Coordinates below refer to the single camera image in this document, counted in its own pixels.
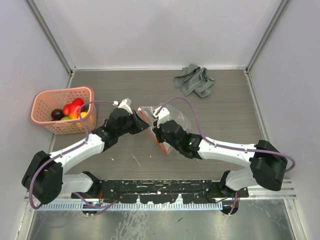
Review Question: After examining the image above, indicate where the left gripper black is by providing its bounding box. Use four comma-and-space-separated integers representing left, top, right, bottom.
117, 110, 149, 137

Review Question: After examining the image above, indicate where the clear zip top bag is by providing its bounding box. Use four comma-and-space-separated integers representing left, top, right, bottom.
137, 102, 192, 156

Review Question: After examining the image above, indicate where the yellow lemon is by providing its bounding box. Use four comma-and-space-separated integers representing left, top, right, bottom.
78, 111, 88, 119

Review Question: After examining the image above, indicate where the red yellow mango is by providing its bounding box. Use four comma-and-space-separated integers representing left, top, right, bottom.
68, 98, 84, 120

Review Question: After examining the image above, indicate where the pink plastic basket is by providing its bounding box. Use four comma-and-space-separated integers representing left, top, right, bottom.
30, 86, 95, 135

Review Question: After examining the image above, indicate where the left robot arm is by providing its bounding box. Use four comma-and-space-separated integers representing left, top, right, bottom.
21, 108, 150, 205

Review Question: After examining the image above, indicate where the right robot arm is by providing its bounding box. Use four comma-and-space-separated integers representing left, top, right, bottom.
152, 120, 288, 197

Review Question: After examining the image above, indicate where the grey crumpled cloth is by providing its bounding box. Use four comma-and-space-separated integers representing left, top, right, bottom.
173, 64, 215, 98

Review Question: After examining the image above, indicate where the red apple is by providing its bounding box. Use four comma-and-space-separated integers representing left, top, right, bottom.
62, 103, 72, 117

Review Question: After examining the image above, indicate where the green lime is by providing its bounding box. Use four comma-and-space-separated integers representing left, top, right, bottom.
60, 116, 71, 121

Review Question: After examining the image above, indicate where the dark brown round fruit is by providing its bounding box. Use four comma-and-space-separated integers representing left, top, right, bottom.
51, 108, 64, 121

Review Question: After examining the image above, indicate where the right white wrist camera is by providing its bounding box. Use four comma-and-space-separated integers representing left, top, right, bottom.
152, 106, 170, 125

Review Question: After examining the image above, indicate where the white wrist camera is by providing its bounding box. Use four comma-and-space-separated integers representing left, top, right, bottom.
152, 106, 170, 125
112, 98, 133, 114

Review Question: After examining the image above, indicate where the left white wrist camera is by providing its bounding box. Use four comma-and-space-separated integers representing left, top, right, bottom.
112, 98, 133, 114

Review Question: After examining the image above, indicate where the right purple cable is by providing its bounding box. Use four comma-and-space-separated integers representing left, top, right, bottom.
155, 96, 295, 216

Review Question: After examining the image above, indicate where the purple cable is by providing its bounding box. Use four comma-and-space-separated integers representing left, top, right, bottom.
29, 99, 123, 216
155, 96, 295, 216

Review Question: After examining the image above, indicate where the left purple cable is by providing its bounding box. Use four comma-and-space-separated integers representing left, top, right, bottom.
29, 99, 123, 216

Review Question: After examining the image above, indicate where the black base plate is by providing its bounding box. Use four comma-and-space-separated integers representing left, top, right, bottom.
80, 180, 249, 204

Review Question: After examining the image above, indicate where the grey cable duct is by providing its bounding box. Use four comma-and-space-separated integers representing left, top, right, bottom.
38, 200, 223, 212

